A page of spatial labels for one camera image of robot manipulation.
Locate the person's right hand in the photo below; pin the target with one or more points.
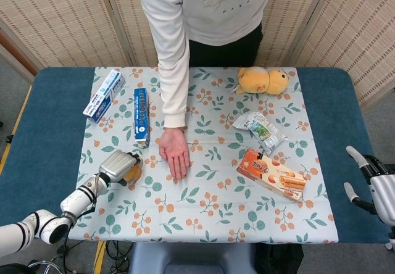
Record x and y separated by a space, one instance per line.
173 147

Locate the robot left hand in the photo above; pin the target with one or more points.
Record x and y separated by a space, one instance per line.
116 164

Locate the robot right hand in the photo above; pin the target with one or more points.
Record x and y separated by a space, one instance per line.
382 190

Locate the orange-brown food piece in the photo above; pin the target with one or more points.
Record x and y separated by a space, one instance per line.
134 172

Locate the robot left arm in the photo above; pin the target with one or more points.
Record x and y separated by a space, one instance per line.
80 195

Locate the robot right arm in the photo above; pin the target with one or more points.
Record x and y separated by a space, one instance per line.
392 237

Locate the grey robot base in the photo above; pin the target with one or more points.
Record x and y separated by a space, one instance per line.
191 257

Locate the person's right arm white sleeve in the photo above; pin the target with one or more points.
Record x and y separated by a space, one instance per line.
174 95

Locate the person's torso white sweater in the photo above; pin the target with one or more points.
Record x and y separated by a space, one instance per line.
222 14

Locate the dark blue toothpaste box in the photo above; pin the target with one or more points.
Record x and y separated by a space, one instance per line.
141 116

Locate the fruit and leaf print tablecloth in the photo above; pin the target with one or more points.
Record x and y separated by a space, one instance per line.
210 206

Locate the white blue Crest toothpaste box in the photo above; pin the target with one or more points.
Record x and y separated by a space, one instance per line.
103 96

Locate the blue padded table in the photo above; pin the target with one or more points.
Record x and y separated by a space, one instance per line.
52 126

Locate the white green snack bag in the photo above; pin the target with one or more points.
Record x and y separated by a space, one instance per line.
262 130

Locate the orange egg roll box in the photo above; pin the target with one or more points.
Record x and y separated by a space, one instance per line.
265 169

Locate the yellow plush toy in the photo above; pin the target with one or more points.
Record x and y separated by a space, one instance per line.
256 81

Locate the black bag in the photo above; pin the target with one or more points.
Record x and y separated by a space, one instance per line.
277 258

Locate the woven beige folding screen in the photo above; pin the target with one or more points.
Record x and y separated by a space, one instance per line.
61 14

